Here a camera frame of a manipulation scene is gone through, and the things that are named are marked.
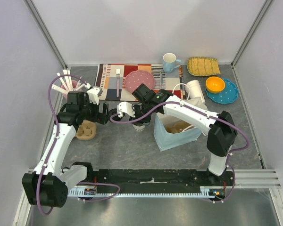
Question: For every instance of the pink handled fork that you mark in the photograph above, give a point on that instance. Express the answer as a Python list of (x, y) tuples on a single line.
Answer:
[(118, 71)]

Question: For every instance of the colourful patchwork placemat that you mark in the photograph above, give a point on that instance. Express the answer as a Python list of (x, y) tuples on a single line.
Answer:
[(106, 79)]

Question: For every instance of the blue white paper bag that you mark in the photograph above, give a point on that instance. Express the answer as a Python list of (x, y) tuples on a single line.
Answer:
[(167, 140)]

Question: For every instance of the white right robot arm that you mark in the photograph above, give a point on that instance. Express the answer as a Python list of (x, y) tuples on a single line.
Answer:
[(217, 126)]

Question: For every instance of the white paper coffee cup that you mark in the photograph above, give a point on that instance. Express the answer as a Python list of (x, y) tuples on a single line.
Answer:
[(139, 127)]

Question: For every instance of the white paper cup stack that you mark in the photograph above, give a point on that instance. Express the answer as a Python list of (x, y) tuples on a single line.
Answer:
[(194, 90)]

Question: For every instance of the brown cardboard cup carrier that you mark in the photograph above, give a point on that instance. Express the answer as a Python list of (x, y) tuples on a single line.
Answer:
[(178, 127)]

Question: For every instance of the pink handled table knife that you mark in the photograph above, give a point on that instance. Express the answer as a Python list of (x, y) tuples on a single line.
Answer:
[(160, 80)]

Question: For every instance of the yellow woven tray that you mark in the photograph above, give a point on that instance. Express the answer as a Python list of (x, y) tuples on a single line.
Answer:
[(203, 66)]

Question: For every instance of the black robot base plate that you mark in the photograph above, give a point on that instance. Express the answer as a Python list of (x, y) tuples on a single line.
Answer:
[(160, 181)]

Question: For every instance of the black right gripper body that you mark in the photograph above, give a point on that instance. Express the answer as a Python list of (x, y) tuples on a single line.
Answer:
[(138, 115)]

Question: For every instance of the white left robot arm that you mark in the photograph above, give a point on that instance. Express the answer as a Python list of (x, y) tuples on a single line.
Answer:
[(47, 185)]

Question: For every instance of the light blue mug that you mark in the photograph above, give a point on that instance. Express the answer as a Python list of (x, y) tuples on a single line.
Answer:
[(170, 62)]

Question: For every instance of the pink polka dot plate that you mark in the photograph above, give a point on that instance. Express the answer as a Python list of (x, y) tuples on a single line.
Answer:
[(134, 79)]

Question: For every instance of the blue polka dot plate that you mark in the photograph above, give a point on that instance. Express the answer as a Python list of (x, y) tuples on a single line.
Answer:
[(227, 96)]

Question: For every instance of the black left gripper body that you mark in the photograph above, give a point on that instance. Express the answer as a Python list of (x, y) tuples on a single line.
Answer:
[(99, 117)]

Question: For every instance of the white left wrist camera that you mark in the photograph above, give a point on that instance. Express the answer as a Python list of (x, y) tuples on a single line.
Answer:
[(94, 95)]

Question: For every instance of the yellow bowl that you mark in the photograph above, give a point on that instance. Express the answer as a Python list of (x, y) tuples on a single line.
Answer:
[(214, 84)]

